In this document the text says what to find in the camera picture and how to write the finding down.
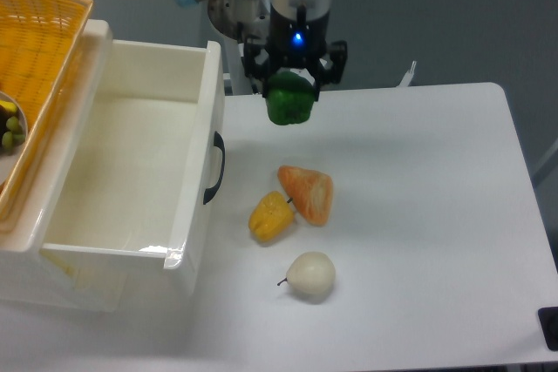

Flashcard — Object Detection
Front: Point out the white bracket behind table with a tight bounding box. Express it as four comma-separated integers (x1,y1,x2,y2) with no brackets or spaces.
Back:
398,60,417,88

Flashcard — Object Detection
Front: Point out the green bell pepper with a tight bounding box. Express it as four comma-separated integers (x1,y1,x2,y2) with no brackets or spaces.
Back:
265,71,316,125

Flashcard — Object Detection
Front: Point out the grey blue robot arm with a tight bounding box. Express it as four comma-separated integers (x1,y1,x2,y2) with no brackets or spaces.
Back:
174,0,348,95

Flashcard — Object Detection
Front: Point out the black object at table edge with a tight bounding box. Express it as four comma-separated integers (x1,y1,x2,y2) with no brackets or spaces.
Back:
537,307,558,352

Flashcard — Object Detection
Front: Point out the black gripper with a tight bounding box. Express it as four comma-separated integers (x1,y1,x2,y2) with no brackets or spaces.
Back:
243,6,348,102

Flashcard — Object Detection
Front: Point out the white pear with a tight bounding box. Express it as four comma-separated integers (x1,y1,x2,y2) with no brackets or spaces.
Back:
276,251,337,304

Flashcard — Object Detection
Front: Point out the green grapes bunch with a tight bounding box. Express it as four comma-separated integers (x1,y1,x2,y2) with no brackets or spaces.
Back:
1,116,26,152

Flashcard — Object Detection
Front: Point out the orange bread piece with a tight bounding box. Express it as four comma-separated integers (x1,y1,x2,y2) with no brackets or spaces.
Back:
277,165,334,227

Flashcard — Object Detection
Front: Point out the white upper drawer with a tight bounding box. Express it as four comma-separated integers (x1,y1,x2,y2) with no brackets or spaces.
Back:
42,41,225,294

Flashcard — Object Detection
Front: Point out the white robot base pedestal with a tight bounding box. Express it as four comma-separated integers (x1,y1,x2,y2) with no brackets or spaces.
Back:
207,0,270,95

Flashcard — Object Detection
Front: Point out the yellow fruit on plate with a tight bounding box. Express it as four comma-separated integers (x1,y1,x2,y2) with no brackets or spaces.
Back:
0,100,19,117

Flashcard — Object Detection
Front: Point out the white drawer cabinet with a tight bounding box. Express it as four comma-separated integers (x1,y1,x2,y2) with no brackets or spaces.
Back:
1,19,126,312

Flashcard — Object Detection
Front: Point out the yellow bell pepper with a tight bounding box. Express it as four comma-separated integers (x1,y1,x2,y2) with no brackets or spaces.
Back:
248,191,295,243

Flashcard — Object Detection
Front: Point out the black drawer handle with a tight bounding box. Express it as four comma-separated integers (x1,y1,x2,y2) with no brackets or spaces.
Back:
202,131,227,205

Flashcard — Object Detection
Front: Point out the yellow woven basket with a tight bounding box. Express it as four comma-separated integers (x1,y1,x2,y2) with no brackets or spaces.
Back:
1,0,93,222

